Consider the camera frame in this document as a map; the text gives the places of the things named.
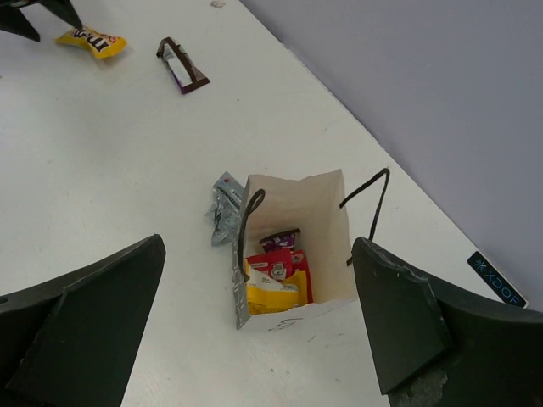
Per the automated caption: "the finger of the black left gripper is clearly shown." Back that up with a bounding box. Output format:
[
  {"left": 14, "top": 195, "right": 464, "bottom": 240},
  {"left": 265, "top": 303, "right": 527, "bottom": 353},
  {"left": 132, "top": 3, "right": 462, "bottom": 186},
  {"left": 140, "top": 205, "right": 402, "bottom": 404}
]
[
  {"left": 42, "top": 0, "right": 83, "bottom": 29},
  {"left": 0, "top": 6, "right": 41, "bottom": 42}
]

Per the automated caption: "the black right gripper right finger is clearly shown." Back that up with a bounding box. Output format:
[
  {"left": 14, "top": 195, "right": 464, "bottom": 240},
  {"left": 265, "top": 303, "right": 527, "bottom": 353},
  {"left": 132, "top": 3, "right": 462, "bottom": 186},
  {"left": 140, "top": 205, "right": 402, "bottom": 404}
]
[{"left": 352, "top": 238, "right": 542, "bottom": 406}]

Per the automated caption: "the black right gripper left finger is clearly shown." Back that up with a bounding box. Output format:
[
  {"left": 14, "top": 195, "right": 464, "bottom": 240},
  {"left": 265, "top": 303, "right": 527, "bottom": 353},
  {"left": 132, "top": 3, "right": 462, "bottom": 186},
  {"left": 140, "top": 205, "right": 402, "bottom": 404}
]
[{"left": 1, "top": 234, "right": 165, "bottom": 406}]

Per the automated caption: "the large yellow M&M packet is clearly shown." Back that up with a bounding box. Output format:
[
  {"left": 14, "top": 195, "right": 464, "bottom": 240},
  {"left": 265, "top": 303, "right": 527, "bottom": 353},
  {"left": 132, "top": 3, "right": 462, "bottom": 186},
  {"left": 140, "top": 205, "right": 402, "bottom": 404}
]
[{"left": 54, "top": 26, "right": 127, "bottom": 59}]

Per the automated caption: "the red snack packet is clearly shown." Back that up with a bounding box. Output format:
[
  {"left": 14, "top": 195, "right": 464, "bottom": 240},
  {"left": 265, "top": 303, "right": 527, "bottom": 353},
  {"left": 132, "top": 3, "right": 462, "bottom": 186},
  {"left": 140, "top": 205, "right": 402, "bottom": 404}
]
[{"left": 244, "top": 249, "right": 313, "bottom": 304}]

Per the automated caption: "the small yellow M&M packet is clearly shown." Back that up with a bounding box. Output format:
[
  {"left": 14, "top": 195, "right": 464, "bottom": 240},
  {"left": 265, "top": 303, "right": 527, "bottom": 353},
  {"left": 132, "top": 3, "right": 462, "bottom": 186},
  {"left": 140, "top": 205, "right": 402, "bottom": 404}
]
[{"left": 246, "top": 269, "right": 310, "bottom": 315}]

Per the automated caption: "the grey blue snack packet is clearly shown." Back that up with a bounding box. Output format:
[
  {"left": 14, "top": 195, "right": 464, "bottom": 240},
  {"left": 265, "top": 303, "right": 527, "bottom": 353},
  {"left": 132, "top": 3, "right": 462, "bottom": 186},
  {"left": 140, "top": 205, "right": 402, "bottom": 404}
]
[{"left": 205, "top": 171, "right": 244, "bottom": 247}]

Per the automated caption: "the purple snack packet in bag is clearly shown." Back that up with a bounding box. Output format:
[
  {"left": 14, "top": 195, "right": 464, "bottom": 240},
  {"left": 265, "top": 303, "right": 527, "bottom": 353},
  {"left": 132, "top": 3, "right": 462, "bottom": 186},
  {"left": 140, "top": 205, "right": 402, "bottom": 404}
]
[{"left": 260, "top": 228, "right": 300, "bottom": 253}]

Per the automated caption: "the brown paper coffee bag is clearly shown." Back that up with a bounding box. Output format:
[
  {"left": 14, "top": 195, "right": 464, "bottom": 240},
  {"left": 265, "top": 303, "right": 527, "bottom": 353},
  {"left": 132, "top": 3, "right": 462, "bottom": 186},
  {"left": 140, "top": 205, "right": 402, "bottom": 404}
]
[{"left": 232, "top": 168, "right": 390, "bottom": 332}]

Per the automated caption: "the blue label right corner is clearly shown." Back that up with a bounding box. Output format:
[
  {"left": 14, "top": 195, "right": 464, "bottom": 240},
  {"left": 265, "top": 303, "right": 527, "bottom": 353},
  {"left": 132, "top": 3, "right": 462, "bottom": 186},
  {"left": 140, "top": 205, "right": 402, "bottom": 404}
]
[{"left": 467, "top": 251, "right": 528, "bottom": 309}]

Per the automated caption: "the brown chocolate bar wrapper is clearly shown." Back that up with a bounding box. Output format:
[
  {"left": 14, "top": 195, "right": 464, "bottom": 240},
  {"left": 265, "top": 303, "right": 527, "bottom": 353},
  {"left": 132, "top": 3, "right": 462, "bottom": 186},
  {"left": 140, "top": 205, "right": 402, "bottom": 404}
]
[{"left": 156, "top": 36, "right": 210, "bottom": 95}]

